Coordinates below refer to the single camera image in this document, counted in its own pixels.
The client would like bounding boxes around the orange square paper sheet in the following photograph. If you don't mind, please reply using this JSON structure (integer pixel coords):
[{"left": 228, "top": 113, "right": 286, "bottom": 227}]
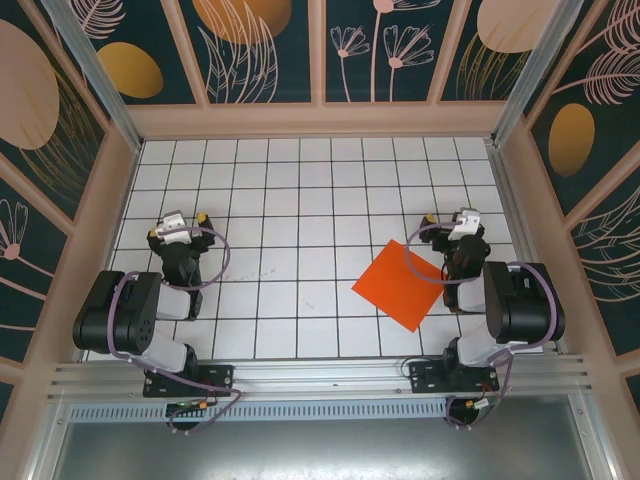
[{"left": 351, "top": 238, "right": 448, "bottom": 333}]

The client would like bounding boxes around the grey metal sheet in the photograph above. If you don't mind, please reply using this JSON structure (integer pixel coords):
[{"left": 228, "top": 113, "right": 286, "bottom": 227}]
[{"left": 49, "top": 418, "right": 601, "bottom": 480}]

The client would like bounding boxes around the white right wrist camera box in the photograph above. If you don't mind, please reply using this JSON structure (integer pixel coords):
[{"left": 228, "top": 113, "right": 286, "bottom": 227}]
[{"left": 446, "top": 208, "right": 484, "bottom": 245}]

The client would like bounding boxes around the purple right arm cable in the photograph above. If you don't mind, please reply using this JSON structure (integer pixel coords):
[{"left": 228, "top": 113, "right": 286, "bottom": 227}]
[{"left": 405, "top": 223, "right": 561, "bottom": 431}]

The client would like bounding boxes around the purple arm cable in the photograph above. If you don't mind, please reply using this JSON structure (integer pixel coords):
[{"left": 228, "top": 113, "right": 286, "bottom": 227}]
[
  {"left": 107, "top": 225, "right": 246, "bottom": 436},
  {"left": 405, "top": 223, "right": 561, "bottom": 431}
]

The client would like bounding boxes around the aluminium side rail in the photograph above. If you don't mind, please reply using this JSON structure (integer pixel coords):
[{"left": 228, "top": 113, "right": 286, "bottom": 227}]
[{"left": 487, "top": 142, "right": 570, "bottom": 354}]

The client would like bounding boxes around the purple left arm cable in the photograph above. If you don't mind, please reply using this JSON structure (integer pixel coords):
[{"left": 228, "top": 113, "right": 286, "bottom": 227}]
[{"left": 107, "top": 225, "right": 246, "bottom": 436}]

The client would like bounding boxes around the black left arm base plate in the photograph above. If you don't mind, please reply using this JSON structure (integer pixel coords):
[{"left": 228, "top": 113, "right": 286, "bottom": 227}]
[{"left": 143, "top": 363, "right": 236, "bottom": 399}]

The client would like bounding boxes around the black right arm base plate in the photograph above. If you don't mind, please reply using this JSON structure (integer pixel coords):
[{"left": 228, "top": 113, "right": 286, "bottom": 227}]
[{"left": 408, "top": 359, "right": 501, "bottom": 396}]

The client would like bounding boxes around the aluminium corner post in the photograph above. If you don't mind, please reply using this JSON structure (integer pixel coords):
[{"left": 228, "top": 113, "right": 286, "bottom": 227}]
[
  {"left": 488, "top": 0, "right": 587, "bottom": 147},
  {"left": 39, "top": 0, "right": 145, "bottom": 154}
]

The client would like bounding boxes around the aluminium mounting rail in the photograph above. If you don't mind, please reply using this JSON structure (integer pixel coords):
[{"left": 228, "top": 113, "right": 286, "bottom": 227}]
[{"left": 47, "top": 353, "right": 594, "bottom": 404}]

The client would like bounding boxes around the grey slotted cable duct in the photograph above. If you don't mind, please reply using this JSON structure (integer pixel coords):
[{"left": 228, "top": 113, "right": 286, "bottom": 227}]
[{"left": 67, "top": 397, "right": 481, "bottom": 422}]

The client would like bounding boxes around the aluminium frame bar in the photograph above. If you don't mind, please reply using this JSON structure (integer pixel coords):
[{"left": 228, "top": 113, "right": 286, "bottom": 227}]
[
  {"left": 568, "top": 394, "right": 622, "bottom": 480},
  {"left": 27, "top": 399, "right": 72, "bottom": 480}
]

